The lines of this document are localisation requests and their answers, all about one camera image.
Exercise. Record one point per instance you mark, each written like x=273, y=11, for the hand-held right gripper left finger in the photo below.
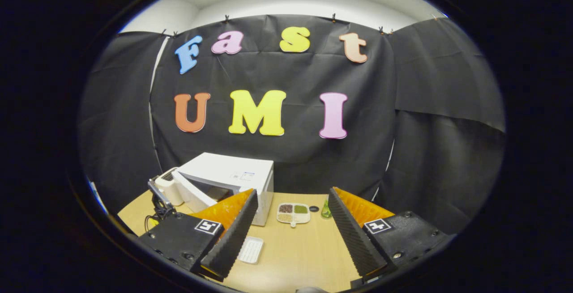
x=233, y=239

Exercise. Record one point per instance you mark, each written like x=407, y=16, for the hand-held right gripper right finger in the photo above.
x=353, y=239

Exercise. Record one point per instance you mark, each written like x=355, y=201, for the white microwave oven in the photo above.
x=224, y=167

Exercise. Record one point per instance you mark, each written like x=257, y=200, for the white toaster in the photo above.
x=170, y=190

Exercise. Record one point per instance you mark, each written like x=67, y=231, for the white plastic tray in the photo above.
x=250, y=249

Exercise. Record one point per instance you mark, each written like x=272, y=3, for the green drink bottle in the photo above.
x=326, y=210

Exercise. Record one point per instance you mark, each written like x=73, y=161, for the computer monitor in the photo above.
x=97, y=197

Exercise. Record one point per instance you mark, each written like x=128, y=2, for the white divided dish of beans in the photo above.
x=293, y=212

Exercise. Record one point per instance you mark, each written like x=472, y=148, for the black backdrop cloth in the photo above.
x=277, y=74

